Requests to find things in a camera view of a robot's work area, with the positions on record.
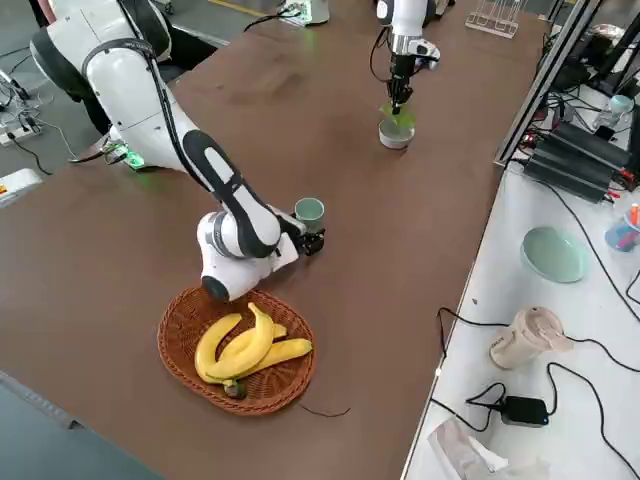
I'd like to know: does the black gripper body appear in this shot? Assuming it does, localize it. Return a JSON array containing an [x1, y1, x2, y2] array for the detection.
[[276, 211, 309, 246], [389, 52, 417, 82]]

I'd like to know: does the green cup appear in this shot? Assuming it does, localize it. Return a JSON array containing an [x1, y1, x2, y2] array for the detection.
[[293, 197, 326, 234]]

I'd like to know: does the green lettuce leaf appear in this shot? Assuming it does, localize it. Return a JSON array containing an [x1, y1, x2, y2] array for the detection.
[[378, 102, 418, 128]]

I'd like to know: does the pale green dish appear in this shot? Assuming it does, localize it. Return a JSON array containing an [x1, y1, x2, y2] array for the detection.
[[520, 226, 590, 284]]

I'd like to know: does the clear pen cup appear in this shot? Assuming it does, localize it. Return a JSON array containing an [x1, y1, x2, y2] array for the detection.
[[604, 202, 640, 255]]

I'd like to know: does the clear acrylic rack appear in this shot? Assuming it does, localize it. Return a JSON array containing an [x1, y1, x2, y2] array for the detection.
[[464, 0, 522, 40]]

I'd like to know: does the green base circuit board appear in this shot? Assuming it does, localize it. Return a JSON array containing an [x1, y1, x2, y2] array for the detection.
[[283, 0, 312, 25], [102, 141, 147, 172]]

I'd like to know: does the brown wicker basket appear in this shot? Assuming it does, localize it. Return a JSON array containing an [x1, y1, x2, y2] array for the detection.
[[157, 286, 316, 417]]

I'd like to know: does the thin brown twig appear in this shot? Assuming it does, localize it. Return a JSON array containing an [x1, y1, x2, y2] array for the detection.
[[298, 402, 352, 418]]

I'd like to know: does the black power supply unit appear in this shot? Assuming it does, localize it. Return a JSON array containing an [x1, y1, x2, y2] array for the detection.
[[523, 121, 640, 205]]

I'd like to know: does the light blue bottle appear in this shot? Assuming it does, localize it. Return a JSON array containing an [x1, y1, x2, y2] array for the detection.
[[594, 94, 635, 132]]

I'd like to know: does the beige tumbler with lid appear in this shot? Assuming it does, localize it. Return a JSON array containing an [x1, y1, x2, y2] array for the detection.
[[489, 306, 575, 370]]

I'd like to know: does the clear plastic bag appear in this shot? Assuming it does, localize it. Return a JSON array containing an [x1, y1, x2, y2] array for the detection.
[[427, 417, 551, 480]]

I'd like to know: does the black power adapter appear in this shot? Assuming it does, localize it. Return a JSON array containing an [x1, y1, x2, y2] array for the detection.
[[501, 395, 550, 428]]

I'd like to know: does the white control box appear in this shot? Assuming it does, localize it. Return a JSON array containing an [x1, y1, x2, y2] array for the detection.
[[0, 168, 44, 209]]

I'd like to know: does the white power strip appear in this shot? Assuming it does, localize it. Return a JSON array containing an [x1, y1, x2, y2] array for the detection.
[[0, 123, 44, 147]]

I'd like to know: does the aluminium frame post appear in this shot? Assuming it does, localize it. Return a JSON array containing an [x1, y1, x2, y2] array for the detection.
[[493, 0, 605, 167]]

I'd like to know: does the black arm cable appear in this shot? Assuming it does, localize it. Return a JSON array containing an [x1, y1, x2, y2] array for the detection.
[[81, 38, 224, 201]]

